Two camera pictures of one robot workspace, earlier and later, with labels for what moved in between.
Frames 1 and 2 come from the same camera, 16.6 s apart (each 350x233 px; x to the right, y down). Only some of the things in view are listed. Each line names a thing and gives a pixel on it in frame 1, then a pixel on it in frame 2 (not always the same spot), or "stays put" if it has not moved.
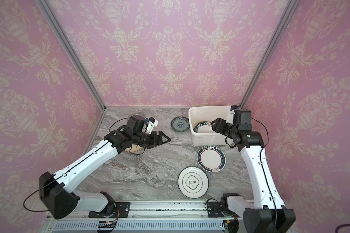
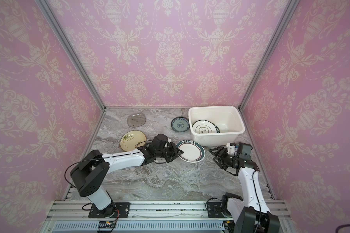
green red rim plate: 211,158 to 194,151
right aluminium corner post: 288,13 stays put
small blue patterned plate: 180,124 stays put
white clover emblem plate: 193,182 to 204,126
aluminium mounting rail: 144,209 stays put
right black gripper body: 219,125 to 222,157
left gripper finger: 160,139 to 179,152
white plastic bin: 207,113 stays put
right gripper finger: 219,125 to 218,152
